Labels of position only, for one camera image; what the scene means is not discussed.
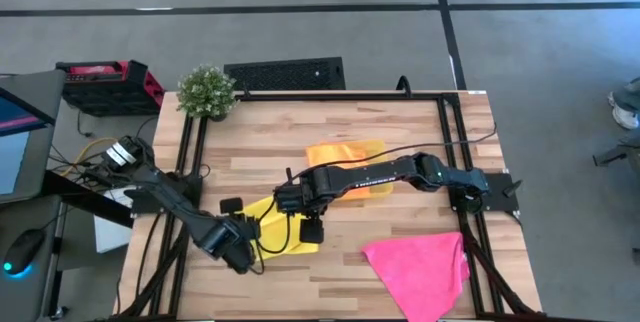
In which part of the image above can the yellow cable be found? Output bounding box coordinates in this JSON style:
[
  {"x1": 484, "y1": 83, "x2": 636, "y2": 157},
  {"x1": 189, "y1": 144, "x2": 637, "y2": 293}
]
[{"x1": 59, "y1": 136, "x2": 119, "y2": 178}]

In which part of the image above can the red and black toolbox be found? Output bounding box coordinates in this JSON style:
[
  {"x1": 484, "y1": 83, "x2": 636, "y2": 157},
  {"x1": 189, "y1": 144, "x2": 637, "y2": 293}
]
[{"x1": 54, "y1": 59, "x2": 166, "y2": 117}]

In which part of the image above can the black floor grille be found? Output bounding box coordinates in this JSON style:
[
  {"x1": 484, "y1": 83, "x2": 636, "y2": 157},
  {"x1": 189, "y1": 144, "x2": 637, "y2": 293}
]
[{"x1": 223, "y1": 56, "x2": 347, "y2": 92}]

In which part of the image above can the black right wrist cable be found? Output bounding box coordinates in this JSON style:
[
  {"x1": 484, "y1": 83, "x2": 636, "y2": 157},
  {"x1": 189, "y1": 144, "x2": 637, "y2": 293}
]
[{"x1": 255, "y1": 210, "x2": 294, "y2": 256}]

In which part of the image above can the pink microfiber towel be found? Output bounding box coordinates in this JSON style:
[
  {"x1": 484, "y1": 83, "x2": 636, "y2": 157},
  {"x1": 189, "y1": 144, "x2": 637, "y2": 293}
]
[{"x1": 360, "y1": 231, "x2": 471, "y2": 322}]

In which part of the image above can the long black arm cable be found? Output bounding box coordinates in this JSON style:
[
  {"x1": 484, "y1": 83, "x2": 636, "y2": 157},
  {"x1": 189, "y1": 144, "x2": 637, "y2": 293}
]
[{"x1": 285, "y1": 120, "x2": 498, "y2": 183}]

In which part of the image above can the yellow microfiber towel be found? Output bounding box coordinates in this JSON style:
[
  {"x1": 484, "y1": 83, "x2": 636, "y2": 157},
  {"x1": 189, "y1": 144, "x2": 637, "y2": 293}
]
[{"x1": 238, "y1": 194, "x2": 321, "y2": 262}]

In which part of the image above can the black cable loop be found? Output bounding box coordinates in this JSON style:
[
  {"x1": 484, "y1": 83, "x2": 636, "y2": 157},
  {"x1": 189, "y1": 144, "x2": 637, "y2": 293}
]
[{"x1": 396, "y1": 75, "x2": 414, "y2": 99}]

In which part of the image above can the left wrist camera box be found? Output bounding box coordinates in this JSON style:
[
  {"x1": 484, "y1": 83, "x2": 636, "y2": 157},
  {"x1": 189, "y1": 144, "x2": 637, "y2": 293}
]
[{"x1": 218, "y1": 196, "x2": 245, "y2": 217}]

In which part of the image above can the yellow translucent plastic bin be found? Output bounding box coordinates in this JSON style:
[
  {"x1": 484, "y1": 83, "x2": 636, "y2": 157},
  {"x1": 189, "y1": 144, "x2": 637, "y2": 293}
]
[{"x1": 304, "y1": 138, "x2": 395, "y2": 201}]

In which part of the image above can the black aluminium table frame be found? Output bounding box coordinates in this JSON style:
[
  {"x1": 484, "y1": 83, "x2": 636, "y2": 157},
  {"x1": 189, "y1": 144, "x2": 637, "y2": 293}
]
[{"x1": 119, "y1": 90, "x2": 544, "y2": 322}]

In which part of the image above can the orange microfiber towel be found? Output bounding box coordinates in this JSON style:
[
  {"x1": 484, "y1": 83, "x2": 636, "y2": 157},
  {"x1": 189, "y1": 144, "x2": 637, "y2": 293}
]
[{"x1": 307, "y1": 141, "x2": 374, "y2": 201}]

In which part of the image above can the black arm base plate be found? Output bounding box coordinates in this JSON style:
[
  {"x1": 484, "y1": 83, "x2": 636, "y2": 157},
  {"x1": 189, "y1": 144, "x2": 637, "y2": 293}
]
[
  {"x1": 446, "y1": 171, "x2": 521, "y2": 214},
  {"x1": 130, "y1": 174, "x2": 204, "y2": 216}
]

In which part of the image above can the black computer mouse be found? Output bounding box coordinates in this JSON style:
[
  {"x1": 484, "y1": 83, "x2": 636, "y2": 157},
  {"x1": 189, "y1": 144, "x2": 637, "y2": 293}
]
[{"x1": 2, "y1": 228, "x2": 46, "y2": 278}]

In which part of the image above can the black chair leg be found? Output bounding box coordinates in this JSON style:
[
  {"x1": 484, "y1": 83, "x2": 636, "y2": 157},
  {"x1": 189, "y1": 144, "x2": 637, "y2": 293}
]
[{"x1": 592, "y1": 134, "x2": 640, "y2": 183}]

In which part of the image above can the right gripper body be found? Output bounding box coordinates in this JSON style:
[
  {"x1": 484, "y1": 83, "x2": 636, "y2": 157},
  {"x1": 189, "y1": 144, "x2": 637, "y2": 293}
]
[{"x1": 272, "y1": 181, "x2": 326, "y2": 217}]

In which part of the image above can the green potted plant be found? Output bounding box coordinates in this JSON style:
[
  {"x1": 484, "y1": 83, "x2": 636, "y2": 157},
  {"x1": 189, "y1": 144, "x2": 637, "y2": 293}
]
[{"x1": 175, "y1": 63, "x2": 240, "y2": 123}]

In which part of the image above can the desk monitor with blue screen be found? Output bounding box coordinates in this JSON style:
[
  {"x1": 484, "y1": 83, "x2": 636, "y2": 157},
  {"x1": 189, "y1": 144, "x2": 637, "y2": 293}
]
[{"x1": 0, "y1": 69, "x2": 66, "y2": 206}]

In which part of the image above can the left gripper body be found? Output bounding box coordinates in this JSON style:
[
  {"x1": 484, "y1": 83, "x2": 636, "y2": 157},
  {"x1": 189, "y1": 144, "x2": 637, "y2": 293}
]
[{"x1": 227, "y1": 211, "x2": 262, "y2": 246}]

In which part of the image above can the white box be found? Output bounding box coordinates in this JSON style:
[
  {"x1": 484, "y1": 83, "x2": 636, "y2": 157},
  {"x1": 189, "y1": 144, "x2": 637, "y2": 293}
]
[{"x1": 93, "y1": 186, "x2": 134, "y2": 254}]

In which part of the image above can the person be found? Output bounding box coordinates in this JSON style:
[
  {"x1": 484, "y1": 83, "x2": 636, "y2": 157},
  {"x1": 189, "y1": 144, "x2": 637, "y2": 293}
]
[{"x1": 607, "y1": 76, "x2": 640, "y2": 131}]

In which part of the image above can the grey desk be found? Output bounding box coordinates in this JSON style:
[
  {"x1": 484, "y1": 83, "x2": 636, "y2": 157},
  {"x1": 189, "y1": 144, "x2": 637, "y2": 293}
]
[{"x1": 0, "y1": 194, "x2": 69, "y2": 322}]

